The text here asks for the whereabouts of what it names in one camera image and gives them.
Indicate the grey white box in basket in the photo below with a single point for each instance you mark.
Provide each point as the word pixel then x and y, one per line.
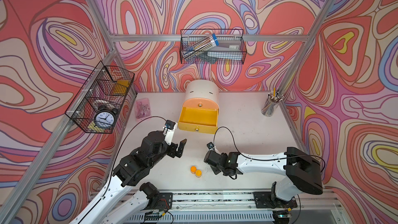
pixel 229 53

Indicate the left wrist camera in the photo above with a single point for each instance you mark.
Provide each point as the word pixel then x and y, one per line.
pixel 169 129

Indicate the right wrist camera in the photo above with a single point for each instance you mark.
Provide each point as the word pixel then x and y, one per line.
pixel 210 146

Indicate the black wire basket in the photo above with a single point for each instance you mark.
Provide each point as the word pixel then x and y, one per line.
pixel 97 91
pixel 226 38

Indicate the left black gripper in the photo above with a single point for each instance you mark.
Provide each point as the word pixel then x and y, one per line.
pixel 173 146

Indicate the black wire basket back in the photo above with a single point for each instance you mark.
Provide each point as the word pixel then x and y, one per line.
pixel 226 38

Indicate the clear tube of pencils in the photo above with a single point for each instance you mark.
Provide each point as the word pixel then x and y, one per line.
pixel 192 47

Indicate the black alarm clock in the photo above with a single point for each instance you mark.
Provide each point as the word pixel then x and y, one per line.
pixel 105 118

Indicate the clear pencil cup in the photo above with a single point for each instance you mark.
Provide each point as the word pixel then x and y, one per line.
pixel 273 99

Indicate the round white drawer cabinet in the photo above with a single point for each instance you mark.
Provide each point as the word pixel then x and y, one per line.
pixel 200 109

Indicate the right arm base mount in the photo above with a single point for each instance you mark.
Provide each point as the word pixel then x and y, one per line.
pixel 268 199

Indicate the orange paint can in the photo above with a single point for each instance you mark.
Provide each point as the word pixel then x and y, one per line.
pixel 193 169

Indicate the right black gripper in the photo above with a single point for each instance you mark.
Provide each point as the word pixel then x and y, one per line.
pixel 215 170

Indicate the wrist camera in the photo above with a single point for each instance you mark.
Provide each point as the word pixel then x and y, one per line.
pixel 210 146
pixel 169 129

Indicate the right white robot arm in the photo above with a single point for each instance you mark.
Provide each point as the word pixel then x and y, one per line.
pixel 301 172

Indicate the aluminium rail base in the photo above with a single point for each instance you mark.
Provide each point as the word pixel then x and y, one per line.
pixel 235 206

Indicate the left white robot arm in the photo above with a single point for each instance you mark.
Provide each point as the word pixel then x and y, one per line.
pixel 127 174

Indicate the black wire basket left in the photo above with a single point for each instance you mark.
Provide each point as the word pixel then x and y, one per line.
pixel 97 91

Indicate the pink plastic box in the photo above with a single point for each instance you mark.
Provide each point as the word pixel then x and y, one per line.
pixel 142 109

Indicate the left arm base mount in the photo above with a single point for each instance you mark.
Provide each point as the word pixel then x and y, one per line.
pixel 162 201

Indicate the yellow object in basket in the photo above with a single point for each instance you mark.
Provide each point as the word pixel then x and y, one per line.
pixel 120 88

